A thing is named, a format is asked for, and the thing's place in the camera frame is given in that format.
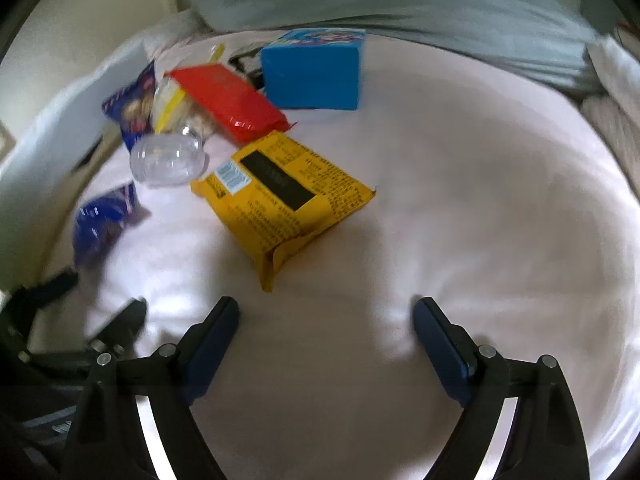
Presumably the clear bag with yellow stripes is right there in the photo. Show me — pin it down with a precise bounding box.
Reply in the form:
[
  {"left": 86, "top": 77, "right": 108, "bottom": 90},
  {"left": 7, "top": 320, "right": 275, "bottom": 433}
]
[{"left": 150, "top": 42, "right": 228, "bottom": 141}]

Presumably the grey blanket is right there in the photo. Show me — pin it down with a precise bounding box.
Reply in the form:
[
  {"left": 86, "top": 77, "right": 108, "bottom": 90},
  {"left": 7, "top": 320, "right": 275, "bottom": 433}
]
[{"left": 190, "top": 0, "right": 608, "bottom": 103}]

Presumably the pink bed sheet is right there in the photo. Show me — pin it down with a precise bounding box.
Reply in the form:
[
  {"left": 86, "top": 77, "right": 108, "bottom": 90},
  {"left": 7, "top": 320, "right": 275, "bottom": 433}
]
[{"left": 45, "top": 30, "right": 640, "bottom": 480}]

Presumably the yellow snack packet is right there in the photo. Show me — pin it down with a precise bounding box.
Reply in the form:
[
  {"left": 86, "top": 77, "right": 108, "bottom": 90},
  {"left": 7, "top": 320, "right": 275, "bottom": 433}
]
[{"left": 190, "top": 130, "right": 377, "bottom": 294}]

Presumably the blue cardboard box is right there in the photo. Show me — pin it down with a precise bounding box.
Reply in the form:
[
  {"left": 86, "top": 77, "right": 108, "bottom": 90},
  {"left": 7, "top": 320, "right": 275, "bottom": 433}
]
[{"left": 260, "top": 28, "right": 366, "bottom": 112}]

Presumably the white folded quilt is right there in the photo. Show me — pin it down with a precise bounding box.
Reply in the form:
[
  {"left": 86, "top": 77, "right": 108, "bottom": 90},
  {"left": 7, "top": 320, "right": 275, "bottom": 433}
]
[{"left": 580, "top": 35, "right": 640, "bottom": 191}]

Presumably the white bag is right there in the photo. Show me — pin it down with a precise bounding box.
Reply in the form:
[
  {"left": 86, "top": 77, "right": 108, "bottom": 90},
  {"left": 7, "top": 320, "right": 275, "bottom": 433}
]
[{"left": 0, "top": 45, "right": 151, "bottom": 306}]

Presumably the clear plastic case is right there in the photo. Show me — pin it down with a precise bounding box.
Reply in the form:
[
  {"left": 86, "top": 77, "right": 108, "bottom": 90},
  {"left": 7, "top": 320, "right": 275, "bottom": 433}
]
[{"left": 129, "top": 131, "right": 208, "bottom": 187}]

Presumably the blue snack packet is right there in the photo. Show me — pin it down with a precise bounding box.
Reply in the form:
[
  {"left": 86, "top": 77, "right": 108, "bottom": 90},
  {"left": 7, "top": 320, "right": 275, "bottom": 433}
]
[
  {"left": 102, "top": 61, "right": 159, "bottom": 150},
  {"left": 71, "top": 181, "right": 152, "bottom": 267}
]

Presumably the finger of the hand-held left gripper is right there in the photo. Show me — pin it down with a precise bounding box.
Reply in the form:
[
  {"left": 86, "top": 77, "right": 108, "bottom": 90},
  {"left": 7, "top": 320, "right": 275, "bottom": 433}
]
[
  {"left": 10, "top": 270, "right": 78, "bottom": 311},
  {"left": 87, "top": 297, "right": 148, "bottom": 361}
]

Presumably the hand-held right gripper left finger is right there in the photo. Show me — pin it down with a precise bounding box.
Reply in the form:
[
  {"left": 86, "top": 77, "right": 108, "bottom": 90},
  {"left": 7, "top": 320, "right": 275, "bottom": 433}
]
[{"left": 60, "top": 296, "right": 241, "bottom": 480}]

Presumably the plaid cloth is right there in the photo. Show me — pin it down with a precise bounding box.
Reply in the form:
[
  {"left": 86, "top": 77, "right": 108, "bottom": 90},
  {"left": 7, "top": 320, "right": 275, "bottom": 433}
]
[{"left": 229, "top": 44, "right": 266, "bottom": 92}]

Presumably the red snack packet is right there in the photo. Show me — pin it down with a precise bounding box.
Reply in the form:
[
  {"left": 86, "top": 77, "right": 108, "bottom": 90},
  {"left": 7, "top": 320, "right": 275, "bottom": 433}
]
[{"left": 164, "top": 63, "right": 292, "bottom": 144}]

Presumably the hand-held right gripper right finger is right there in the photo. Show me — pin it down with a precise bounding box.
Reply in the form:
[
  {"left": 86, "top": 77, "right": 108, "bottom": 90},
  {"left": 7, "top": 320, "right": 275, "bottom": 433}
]
[{"left": 412, "top": 296, "right": 591, "bottom": 480}]

